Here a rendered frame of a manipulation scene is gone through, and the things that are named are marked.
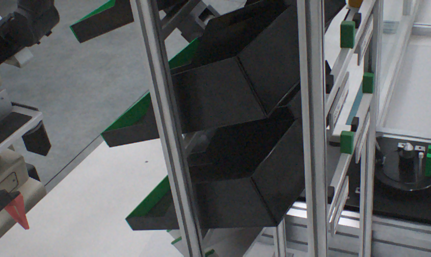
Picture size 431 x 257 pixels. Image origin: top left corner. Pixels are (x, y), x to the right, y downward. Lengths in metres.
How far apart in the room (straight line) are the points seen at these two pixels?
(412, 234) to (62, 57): 3.24
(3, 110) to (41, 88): 2.26
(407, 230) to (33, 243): 0.82
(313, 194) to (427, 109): 1.07
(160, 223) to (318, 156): 0.32
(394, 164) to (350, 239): 0.19
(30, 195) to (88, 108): 1.85
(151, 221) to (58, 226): 0.63
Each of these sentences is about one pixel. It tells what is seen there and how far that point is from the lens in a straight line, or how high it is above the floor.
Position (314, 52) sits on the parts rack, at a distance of 0.56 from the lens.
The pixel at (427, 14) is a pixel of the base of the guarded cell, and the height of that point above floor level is 0.86.
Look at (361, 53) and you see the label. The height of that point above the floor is 1.44.
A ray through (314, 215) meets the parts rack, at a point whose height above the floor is 1.34.
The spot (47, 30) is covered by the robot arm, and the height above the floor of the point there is 1.22.
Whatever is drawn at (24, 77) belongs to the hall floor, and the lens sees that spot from 4.04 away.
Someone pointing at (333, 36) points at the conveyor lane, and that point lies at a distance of 1.95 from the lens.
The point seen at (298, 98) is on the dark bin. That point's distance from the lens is 0.84.
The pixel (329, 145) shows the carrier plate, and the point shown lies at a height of 0.97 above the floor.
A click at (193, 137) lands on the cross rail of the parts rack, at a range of 0.75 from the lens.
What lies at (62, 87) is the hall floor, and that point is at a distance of 3.80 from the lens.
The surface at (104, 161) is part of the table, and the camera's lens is 1.64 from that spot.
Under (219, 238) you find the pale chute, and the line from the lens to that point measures 1.04.
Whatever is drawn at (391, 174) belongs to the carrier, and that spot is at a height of 0.99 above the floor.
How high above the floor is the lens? 1.83
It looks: 36 degrees down
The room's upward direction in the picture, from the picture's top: 8 degrees counter-clockwise
